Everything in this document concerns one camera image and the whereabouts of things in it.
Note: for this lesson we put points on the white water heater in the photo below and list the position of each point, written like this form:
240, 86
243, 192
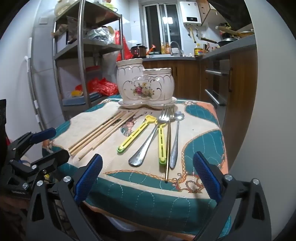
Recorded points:
190, 13

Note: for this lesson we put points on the wooden chopstick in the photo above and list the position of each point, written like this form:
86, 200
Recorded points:
107, 135
101, 135
94, 131
80, 147

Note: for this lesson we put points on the yellow oil bottle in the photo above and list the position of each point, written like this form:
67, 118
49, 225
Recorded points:
198, 50

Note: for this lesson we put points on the silver flower spoon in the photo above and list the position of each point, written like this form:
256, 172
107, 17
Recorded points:
178, 116

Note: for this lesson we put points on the hanging red plastic bag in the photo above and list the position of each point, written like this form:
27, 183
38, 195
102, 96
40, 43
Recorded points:
127, 53

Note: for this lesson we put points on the floral ceramic utensil holder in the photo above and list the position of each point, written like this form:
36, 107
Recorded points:
139, 86

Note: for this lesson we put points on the gold slim fork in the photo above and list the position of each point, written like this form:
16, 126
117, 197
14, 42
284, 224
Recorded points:
168, 142

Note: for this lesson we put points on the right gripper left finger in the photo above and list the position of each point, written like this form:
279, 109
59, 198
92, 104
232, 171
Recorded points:
74, 190

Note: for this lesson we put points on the built-in oven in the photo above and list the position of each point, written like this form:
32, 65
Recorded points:
217, 73

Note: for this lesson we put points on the patterned teal table cloth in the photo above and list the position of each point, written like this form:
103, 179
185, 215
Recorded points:
174, 204

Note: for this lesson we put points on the clear plastic bag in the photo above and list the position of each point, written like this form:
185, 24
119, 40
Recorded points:
101, 34

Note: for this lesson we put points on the large silver fork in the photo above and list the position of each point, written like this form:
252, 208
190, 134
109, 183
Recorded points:
137, 159

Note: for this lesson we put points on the window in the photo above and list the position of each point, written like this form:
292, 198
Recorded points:
161, 26

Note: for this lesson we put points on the white refrigerator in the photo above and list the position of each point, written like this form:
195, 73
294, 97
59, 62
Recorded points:
35, 20

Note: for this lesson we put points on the kitchen faucet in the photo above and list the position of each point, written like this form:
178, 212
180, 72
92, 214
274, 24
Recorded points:
175, 49

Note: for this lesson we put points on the black wok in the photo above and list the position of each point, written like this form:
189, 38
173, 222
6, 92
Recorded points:
220, 43

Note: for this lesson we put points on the metal shelf rack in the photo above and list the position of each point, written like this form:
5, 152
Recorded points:
90, 15

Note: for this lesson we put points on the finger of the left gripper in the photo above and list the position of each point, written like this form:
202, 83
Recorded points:
26, 141
48, 163

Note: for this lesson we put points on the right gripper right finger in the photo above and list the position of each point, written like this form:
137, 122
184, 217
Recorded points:
252, 220

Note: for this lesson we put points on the yellow tulip plastic utensil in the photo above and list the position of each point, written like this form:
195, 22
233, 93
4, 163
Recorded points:
124, 145
162, 145

